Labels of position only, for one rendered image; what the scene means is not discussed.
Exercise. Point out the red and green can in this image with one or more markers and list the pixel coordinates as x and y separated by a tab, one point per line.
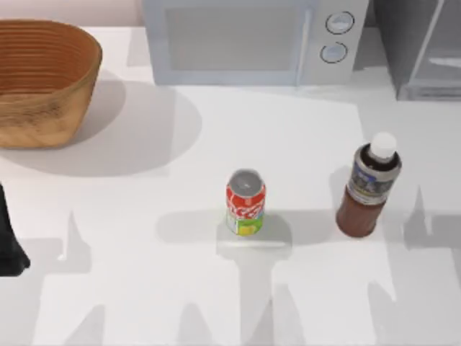
245	205

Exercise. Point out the microwave oven door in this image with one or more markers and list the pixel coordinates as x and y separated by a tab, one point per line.
230	41

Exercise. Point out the microwave oven knob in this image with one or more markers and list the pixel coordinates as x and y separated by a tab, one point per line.
340	21
334	52

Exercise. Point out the grey cabinet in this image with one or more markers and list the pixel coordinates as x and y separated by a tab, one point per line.
425	47

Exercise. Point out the brown bottle with white cap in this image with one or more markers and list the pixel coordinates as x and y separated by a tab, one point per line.
367	187

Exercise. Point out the brown wooden basket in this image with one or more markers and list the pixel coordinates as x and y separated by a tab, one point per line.
43	86

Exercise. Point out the pale microwave oven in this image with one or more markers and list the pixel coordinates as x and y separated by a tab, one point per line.
252	39

